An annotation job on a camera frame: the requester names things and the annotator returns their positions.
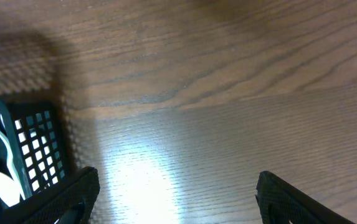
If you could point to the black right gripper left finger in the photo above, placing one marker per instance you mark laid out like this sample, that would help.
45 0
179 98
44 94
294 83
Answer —
69 201

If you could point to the white plastic fork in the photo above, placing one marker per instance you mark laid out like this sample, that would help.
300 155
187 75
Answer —
10 164

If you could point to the dark green plastic basket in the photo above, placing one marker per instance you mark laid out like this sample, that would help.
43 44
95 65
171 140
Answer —
35 134

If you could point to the white plastic spoon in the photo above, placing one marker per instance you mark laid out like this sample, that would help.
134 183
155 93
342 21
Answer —
9 190

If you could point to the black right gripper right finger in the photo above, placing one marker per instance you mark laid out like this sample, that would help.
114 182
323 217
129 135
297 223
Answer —
280 202

